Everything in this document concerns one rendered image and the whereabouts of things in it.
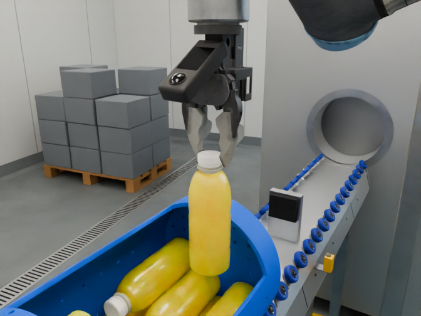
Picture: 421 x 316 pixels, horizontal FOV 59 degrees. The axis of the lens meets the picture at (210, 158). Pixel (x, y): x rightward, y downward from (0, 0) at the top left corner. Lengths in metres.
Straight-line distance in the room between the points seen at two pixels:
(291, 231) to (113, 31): 5.26
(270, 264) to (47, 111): 3.80
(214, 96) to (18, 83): 4.34
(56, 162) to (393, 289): 3.73
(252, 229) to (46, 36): 4.62
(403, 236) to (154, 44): 4.97
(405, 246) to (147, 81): 3.15
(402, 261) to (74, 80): 3.37
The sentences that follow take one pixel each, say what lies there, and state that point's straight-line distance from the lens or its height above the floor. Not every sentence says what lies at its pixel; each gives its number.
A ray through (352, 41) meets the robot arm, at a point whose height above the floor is 1.53.
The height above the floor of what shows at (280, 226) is 0.97.
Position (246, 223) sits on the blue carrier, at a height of 1.21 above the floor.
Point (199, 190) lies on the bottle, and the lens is 0.58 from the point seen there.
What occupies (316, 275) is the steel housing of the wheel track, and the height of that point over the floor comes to 0.88.
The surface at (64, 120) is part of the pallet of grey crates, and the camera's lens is 4.19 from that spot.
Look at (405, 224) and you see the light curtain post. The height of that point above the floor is 1.01.
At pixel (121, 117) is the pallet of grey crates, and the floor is 0.78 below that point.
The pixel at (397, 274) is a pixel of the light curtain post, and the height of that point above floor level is 0.84.
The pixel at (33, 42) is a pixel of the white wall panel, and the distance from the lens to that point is 4.99.
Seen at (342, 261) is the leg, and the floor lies 0.48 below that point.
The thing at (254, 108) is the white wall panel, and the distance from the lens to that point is 5.24.
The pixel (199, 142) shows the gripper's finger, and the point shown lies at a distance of 0.60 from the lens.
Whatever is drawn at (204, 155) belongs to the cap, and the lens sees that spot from 0.58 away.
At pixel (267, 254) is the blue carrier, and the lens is 0.71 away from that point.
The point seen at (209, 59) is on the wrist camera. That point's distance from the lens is 0.52.
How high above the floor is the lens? 1.54
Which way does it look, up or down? 18 degrees down
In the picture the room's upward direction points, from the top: straight up
